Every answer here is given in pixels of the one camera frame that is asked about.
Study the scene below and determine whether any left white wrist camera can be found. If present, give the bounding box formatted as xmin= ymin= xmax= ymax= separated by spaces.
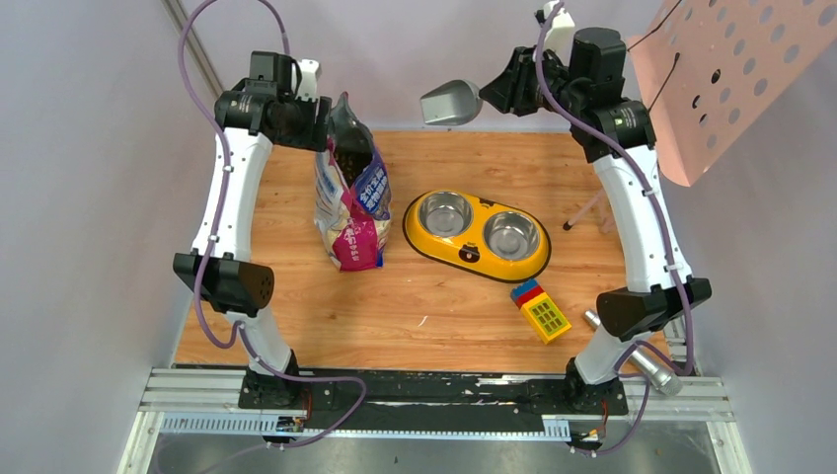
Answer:
xmin=296 ymin=59 xmax=322 ymax=102

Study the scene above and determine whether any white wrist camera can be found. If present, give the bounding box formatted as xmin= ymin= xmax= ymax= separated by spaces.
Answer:
xmin=535 ymin=1 xmax=575 ymax=59
xmin=296 ymin=59 xmax=322 ymax=102

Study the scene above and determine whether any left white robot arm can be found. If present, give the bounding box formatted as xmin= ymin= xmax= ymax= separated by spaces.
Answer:
xmin=173 ymin=51 xmax=332 ymax=408

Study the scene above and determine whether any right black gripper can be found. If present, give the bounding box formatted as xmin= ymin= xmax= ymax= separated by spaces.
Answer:
xmin=480 ymin=44 xmax=585 ymax=119

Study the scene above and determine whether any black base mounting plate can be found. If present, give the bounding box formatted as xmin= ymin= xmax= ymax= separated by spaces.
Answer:
xmin=238 ymin=368 xmax=629 ymax=433

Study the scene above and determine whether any aluminium frame rail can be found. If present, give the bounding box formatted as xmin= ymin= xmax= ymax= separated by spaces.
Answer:
xmin=120 ymin=366 xmax=751 ymax=473

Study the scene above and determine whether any metal food scoop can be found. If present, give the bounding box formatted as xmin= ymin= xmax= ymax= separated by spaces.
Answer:
xmin=419 ymin=79 xmax=483 ymax=126

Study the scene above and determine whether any cat food bag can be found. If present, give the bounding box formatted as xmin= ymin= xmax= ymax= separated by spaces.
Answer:
xmin=314 ymin=92 xmax=392 ymax=272

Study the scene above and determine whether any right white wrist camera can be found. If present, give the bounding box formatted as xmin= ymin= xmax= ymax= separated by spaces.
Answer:
xmin=535 ymin=1 xmax=575 ymax=59

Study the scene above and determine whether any colourful toy brick block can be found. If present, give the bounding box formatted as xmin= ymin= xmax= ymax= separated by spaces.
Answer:
xmin=510 ymin=278 xmax=571 ymax=345

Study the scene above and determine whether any pink perforated music stand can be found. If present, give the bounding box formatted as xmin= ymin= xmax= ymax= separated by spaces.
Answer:
xmin=562 ymin=0 xmax=837 ymax=234

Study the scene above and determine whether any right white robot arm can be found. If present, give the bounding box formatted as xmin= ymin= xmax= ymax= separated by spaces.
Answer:
xmin=479 ymin=27 xmax=712 ymax=413

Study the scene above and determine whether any silver microphone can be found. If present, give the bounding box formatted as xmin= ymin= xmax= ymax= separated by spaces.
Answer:
xmin=576 ymin=309 xmax=683 ymax=397

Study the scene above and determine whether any yellow double pet bowl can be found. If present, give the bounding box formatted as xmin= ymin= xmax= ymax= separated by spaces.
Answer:
xmin=402 ymin=189 xmax=552 ymax=283

